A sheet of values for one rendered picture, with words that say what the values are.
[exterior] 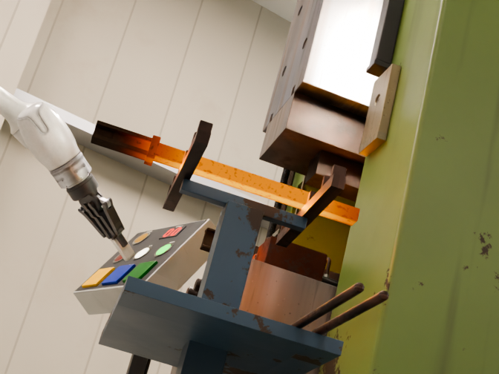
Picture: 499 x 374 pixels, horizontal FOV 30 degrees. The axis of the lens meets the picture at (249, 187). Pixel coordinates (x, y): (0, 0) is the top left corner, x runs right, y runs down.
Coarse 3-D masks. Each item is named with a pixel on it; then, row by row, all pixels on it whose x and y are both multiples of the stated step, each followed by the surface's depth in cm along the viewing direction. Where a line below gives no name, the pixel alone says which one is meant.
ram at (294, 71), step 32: (320, 0) 213; (352, 0) 212; (320, 32) 207; (352, 32) 209; (288, 64) 225; (320, 64) 204; (352, 64) 207; (288, 96) 211; (320, 96) 206; (352, 96) 204
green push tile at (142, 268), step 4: (156, 260) 236; (140, 264) 240; (144, 264) 238; (148, 264) 236; (152, 264) 235; (136, 268) 239; (140, 268) 237; (144, 268) 235; (148, 268) 234; (132, 272) 237; (136, 272) 236; (140, 272) 234; (144, 272) 233; (132, 276) 235; (136, 276) 233; (140, 276) 232; (124, 280) 236
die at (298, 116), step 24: (288, 120) 203; (312, 120) 205; (336, 120) 207; (360, 120) 208; (264, 144) 219; (288, 144) 209; (312, 144) 206; (336, 144) 205; (360, 144) 207; (288, 168) 221
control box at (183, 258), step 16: (192, 224) 248; (208, 224) 244; (144, 240) 259; (160, 240) 251; (176, 240) 243; (192, 240) 240; (112, 256) 263; (144, 256) 247; (160, 256) 239; (176, 256) 236; (192, 256) 239; (208, 256) 242; (160, 272) 232; (176, 272) 235; (192, 272) 238; (80, 288) 253; (96, 288) 245; (112, 288) 238; (176, 288) 234; (96, 304) 249; (112, 304) 243
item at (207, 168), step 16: (96, 128) 147; (112, 128) 147; (96, 144) 148; (112, 144) 146; (128, 144) 147; (144, 144) 148; (160, 144) 148; (160, 160) 148; (176, 160) 147; (208, 160) 149; (208, 176) 150; (224, 176) 148; (240, 176) 149; (256, 176) 150; (256, 192) 151; (272, 192) 149; (288, 192) 150; (304, 192) 151; (336, 208) 151; (352, 208) 152; (352, 224) 153
